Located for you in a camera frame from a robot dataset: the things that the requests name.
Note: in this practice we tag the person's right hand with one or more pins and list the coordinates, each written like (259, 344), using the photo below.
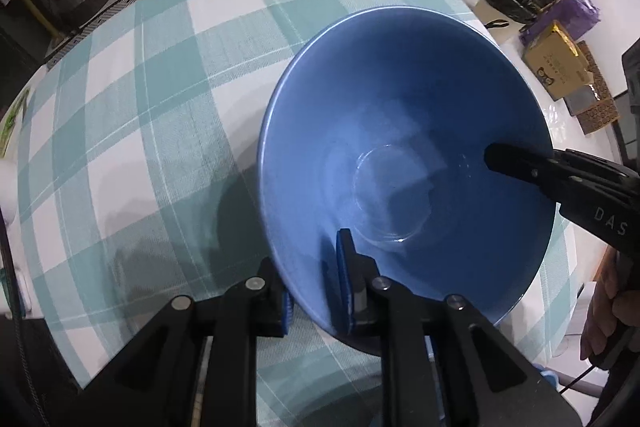
(600, 312)

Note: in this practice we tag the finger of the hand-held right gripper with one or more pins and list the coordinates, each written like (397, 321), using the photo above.
(515, 162)

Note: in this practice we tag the green printed white board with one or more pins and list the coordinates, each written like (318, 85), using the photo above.
(14, 122)

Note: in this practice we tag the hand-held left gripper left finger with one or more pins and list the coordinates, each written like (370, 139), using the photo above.
(288, 314)

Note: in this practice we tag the purple bag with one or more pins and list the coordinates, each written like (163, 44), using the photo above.
(570, 14)

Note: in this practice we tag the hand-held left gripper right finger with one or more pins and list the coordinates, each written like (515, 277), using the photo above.
(346, 277)

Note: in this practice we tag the brown patterned mat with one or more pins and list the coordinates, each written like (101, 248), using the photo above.
(600, 107)

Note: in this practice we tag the printed cardboard box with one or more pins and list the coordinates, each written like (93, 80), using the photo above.
(555, 62)

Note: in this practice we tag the blue bowl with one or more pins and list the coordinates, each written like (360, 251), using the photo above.
(400, 107)

